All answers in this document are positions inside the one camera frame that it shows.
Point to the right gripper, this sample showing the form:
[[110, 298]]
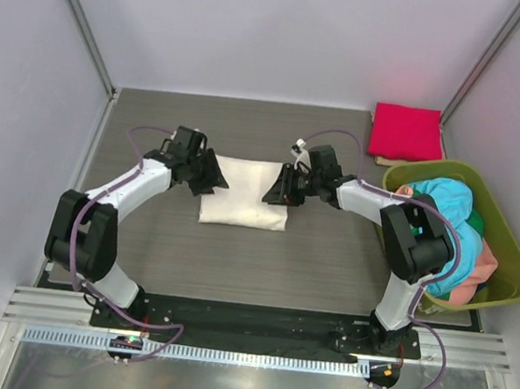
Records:
[[283, 191]]

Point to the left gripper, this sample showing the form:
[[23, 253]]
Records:
[[214, 177]]

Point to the cream white t shirt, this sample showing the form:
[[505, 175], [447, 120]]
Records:
[[240, 204]]

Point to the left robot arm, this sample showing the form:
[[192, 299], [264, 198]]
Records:
[[83, 236]]

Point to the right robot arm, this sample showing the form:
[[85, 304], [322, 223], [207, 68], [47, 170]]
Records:
[[416, 241]]

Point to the folded red t shirt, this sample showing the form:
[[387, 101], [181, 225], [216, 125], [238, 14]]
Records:
[[405, 133]]

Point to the light blue t shirt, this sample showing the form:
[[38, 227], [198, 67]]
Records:
[[454, 201]]

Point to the green t shirt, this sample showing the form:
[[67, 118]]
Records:
[[476, 222]]

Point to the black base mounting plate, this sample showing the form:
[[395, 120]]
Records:
[[217, 324]]

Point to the pink t shirt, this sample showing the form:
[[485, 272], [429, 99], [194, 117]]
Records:
[[485, 266]]

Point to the olive green plastic basket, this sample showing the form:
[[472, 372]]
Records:
[[503, 287]]

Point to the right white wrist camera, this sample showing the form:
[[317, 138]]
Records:
[[300, 153]]

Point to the white slotted cable duct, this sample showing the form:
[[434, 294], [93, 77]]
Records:
[[130, 345]]

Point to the left aluminium frame post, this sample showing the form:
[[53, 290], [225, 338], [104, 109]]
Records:
[[87, 37]]

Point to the aluminium frame post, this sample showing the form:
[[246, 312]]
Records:
[[503, 36], [87, 37]]

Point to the aluminium rail profile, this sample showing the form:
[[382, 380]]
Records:
[[458, 349]]

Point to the right aluminium frame post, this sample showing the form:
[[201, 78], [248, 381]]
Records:
[[503, 36]]

